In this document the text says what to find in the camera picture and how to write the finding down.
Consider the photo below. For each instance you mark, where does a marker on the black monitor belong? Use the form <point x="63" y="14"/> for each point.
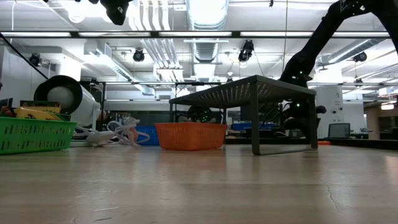
<point x="6" y="102"/>

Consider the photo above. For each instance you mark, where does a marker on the green plastic basket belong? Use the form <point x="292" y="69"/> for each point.
<point x="34" y="137"/>

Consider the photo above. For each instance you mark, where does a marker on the white pillar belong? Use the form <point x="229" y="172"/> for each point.
<point x="332" y="112"/>

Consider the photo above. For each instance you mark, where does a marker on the silver ventilation duct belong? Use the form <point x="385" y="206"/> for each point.
<point x="206" y="28"/>

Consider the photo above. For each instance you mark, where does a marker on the grey office chair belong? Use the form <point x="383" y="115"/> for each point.
<point x="339" y="130"/>

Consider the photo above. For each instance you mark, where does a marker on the orange plastic basket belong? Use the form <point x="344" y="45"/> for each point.
<point x="189" y="137"/>

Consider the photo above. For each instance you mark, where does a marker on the grey perforated metal riser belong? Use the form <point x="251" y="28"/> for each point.
<point x="236" y="90"/>

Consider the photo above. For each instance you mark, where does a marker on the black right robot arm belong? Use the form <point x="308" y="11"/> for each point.
<point x="314" y="46"/>

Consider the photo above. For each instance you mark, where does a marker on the white cylindrical desk lamp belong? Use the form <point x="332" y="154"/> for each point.
<point x="84" y="105"/>

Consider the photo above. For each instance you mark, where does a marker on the red coil wristband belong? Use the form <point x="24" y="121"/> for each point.
<point x="324" y="143"/>

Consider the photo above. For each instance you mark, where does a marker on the person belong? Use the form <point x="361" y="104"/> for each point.
<point x="200" y="114"/>

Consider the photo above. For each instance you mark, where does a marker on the blue plastic basket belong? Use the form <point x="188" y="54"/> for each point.
<point x="146" y="132"/>

